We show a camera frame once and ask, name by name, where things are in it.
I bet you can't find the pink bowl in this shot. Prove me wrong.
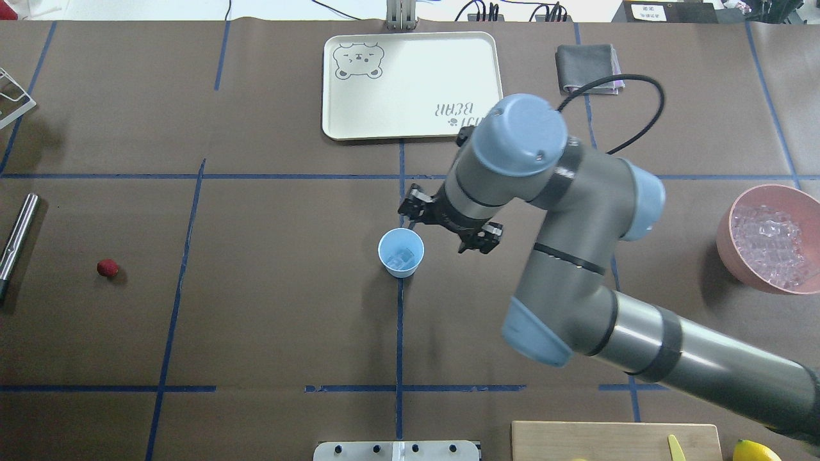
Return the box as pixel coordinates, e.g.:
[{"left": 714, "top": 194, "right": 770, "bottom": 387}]
[{"left": 716, "top": 184, "right": 819, "bottom": 295}]

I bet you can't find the light blue cup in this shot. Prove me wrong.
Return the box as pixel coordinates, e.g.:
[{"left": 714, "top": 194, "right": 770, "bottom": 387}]
[{"left": 377, "top": 227, "right": 425, "bottom": 279}]

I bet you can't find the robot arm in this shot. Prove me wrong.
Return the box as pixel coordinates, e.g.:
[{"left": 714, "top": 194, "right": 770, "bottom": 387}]
[{"left": 398, "top": 93, "right": 819, "bottom": 453}]

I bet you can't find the aluminium frame post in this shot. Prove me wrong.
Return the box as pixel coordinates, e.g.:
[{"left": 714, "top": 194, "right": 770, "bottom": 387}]
[{"left": 386, "top": 0, "right": 418, "bottom": 30}]

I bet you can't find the folded grey cloth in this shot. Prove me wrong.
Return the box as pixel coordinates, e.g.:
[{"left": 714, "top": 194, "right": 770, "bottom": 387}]
[{"left": 555, "top": 44, "right": 621, "bottom": 94}]

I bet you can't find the steel muddler black tip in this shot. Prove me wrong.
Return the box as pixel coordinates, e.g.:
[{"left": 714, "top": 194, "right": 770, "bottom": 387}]
[{"left": 1, "top": 193, "right": 39, "bottom": 303}]

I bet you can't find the wooden cutting board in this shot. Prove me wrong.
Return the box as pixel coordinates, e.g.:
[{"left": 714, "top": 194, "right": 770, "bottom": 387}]
[{"left": 511, "top": 421, "right": 723, "bottom": 460}]

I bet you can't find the cream bear tray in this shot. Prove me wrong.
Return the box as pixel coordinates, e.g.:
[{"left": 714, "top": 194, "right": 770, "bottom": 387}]
[{"left": 322, "top": 31, "right": 503, "bottom": 141}]

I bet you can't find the red strawberry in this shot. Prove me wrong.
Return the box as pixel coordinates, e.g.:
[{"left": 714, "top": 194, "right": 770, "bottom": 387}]
[{"left": 96, "top": 259, "right": 120, "bottom": 279}]

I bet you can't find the yellow knife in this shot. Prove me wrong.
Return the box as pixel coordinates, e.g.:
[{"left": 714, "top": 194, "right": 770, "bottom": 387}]
[{"left": 667, "top": 434, "right": 686, "bottom": 461}]

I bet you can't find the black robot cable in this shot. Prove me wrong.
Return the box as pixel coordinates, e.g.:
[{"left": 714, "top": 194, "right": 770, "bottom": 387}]
[{"left": 556, "top": 74, "right": 666, "bottom": 156}]

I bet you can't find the white wire cup rack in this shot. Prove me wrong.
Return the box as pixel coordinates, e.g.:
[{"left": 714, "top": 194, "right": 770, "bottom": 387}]
[{"left": 1, "top": 68, "right": 37, "bottom": 129}]

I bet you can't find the metal base plate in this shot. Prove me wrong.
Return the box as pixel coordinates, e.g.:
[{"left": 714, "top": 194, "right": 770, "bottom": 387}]
[{"left": 313, "top": 440, "right": 482, "bottom": 460}]

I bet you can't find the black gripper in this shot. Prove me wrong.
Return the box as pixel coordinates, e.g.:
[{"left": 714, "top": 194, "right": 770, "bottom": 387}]
[{"left": 398, "top": 184, "right": 503, "bottom": 254}]

